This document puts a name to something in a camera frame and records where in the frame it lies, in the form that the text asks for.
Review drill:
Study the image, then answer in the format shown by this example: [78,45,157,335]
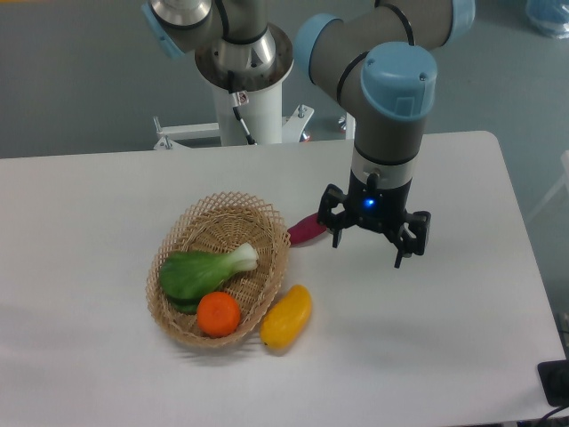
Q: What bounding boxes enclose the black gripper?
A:
[317,173,431,269]

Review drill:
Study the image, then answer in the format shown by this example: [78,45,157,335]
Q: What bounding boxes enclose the orange fruit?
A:
[196,292,241,338]

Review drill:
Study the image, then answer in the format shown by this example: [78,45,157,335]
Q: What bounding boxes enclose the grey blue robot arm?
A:
[141,1,476,259]

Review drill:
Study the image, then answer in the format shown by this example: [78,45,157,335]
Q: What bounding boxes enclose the woven wicker basket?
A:
[146,192,290,348]

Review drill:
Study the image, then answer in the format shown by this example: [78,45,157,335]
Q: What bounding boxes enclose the purple sweet potato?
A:
[288,213,327,246]

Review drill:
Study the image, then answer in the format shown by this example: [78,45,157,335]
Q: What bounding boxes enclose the yellow mango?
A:
[260,285,312,350]

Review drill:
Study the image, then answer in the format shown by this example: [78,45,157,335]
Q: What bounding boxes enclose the green bok choy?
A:
[158,243,259,314]

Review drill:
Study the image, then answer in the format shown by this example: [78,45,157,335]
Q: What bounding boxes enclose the white furniture leg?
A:
[525,150,568,223]

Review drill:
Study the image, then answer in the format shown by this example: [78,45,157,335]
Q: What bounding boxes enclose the black device at table edge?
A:
[537,359,568,407]

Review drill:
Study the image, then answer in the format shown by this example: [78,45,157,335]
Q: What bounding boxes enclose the blue plastic bag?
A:
[525,0,568,39]

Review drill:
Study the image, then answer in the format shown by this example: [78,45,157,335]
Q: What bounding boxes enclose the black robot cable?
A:
[226,69,258,146]

